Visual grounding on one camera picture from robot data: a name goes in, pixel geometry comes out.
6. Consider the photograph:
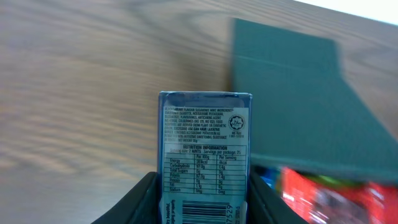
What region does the red snack bag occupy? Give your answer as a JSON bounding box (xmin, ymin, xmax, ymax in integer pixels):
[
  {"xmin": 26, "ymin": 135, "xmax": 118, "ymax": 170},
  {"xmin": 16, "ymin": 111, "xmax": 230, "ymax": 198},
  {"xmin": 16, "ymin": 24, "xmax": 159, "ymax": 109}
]
[{"xmin": 281, "ymin": 168, "xmax": 397, "ymax": 224}]

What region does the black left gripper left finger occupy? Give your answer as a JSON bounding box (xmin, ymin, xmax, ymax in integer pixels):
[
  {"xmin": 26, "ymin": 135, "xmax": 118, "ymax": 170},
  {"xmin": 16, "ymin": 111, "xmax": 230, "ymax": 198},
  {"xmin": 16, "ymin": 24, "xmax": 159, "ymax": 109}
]
[{"xmin": 92, "ymin": 172, "xmax": 159, "ymax": 224}]

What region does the blue Oreo cookie pack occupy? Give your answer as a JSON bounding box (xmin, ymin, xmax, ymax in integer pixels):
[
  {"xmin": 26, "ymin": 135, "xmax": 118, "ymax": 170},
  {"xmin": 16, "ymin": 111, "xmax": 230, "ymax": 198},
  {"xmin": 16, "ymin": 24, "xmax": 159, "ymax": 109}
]
[{"xmin": 258, "ymin": 167, "xmax": 280, "ymax": 190}]

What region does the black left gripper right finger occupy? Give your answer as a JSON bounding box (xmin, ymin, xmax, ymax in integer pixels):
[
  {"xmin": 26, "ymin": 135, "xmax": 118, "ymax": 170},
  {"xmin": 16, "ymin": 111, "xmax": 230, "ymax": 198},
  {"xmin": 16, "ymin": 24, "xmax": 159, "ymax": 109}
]
[{"xmin": 247, "ymin": 169, "xmax": 307, "ymax": 224}]

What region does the dark green gift box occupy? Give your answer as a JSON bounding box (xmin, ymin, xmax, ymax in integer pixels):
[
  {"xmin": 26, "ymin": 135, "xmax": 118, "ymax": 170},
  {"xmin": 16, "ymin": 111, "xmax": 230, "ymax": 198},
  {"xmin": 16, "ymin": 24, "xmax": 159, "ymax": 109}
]
[{"xmin": 231, "ymin": 19, "xmax": 397, "ymax": 183}]

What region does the small blue mint box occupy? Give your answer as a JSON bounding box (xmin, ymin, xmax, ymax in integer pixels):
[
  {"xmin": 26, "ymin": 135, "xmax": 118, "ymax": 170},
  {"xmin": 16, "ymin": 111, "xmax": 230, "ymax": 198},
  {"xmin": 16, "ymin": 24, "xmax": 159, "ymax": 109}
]
[{"xmin": 158, "ymin": 91, "xmax": 252, "ymax": 224}]

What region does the green Haribo gummy bag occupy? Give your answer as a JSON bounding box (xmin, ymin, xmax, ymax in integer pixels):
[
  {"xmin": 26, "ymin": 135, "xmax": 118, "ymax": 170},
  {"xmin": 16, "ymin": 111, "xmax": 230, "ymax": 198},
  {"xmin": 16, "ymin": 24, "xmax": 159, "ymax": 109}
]
[{"xmin": 305, "ymin": 175, "xmax": 364, "ymax": 189}]

